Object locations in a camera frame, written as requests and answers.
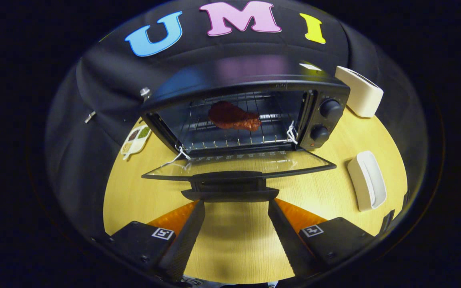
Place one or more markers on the brown meat piece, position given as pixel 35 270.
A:
pixel 230 116

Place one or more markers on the silver clip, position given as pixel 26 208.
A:
pixel 90 117

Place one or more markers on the glass shaker with silver cap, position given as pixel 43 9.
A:
pixel 145 92

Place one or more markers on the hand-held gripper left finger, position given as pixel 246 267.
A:
pixel 188 244

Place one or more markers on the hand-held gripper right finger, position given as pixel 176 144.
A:
pixel 286 244

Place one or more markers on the white divided spice dish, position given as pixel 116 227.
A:
pixel 134 142

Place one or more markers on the white ribbed rectangular dish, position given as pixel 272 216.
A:
pixel 368 180

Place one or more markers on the black toaster oven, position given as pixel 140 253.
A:
pixel 254 74

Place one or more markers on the cream white toaster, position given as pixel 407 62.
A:
pixel 358 94

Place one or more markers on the black backdrop cloth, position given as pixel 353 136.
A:
pixel 106 80

